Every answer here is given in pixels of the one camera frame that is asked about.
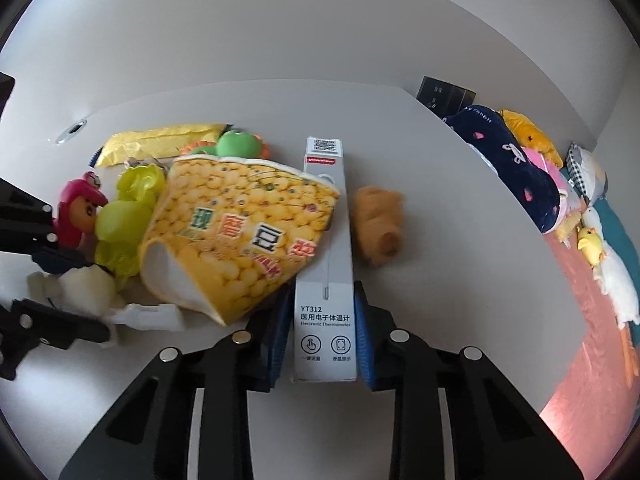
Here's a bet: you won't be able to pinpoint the green orange seahorse toy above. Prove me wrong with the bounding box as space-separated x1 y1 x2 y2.
181 130 270 159

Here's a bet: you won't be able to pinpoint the pink bed sheet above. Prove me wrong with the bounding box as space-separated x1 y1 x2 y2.
540 234 639 479

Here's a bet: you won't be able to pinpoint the silver desk cable grommet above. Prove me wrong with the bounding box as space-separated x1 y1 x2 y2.
55 118 87 145

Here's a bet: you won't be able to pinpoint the yellow blue snack wrapper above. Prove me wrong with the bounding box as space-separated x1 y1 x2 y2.
89 124 230 168

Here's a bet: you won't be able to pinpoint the yellow orange plush pillow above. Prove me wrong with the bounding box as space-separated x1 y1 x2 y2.
499 110 564 168

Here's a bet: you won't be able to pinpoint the black wall socket panel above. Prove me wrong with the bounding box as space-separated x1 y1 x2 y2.
416 76 476 118

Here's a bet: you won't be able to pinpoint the pink plastic sand mould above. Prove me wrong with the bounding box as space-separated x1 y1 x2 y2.
54 171 108 249

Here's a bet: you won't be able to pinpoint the white goose plush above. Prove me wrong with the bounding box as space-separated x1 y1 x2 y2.
582 206 639 330

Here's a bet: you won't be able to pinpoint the yellow duck plush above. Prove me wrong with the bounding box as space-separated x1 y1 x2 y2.
577 226 605 268

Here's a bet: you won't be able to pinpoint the white thermometer box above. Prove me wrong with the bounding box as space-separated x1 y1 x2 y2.
293 136 357 382

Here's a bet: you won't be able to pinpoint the white foam pieces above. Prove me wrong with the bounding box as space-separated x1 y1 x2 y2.
27 266 125 318

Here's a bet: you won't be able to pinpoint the brown plush toy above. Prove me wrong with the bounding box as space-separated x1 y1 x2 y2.
352 186 405 266

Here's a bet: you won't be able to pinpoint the lime green sand mould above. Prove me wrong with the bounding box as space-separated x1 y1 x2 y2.
94 164 166 290

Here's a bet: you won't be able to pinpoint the checked white pillow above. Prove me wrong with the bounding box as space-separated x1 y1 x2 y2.
565 142 608 205

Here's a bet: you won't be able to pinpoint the pink folded cloth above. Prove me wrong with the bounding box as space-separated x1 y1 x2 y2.
523 148 584 212

